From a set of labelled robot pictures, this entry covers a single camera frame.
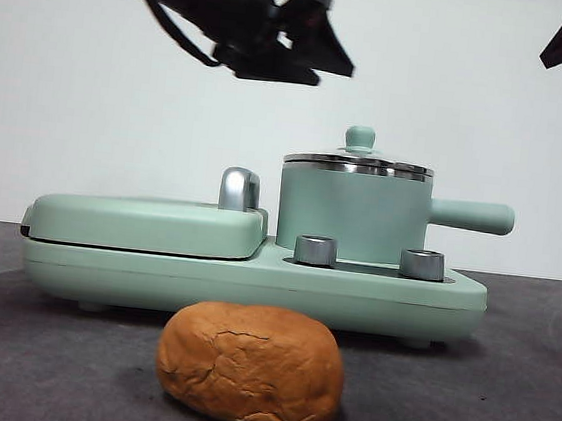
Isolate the silver control knob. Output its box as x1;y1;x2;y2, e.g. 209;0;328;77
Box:
293;233;339;269
398;246;448;283

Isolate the chrome cover handle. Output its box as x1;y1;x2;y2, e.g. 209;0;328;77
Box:
218;165;265;215

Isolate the green griddle cover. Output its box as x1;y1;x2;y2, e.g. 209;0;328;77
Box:
20;183;272;266

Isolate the green breakfast maker base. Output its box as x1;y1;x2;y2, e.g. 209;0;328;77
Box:
17;211;493;354

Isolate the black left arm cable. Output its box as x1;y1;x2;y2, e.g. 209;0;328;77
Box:
138;0;226;68

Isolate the brown potato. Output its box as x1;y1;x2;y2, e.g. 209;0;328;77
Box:
150;294;353;421

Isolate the glass lid with green knob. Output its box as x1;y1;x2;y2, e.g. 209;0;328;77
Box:
283;118;440;181

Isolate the green pot with handle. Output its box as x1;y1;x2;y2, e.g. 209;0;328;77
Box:
273;152;521;279

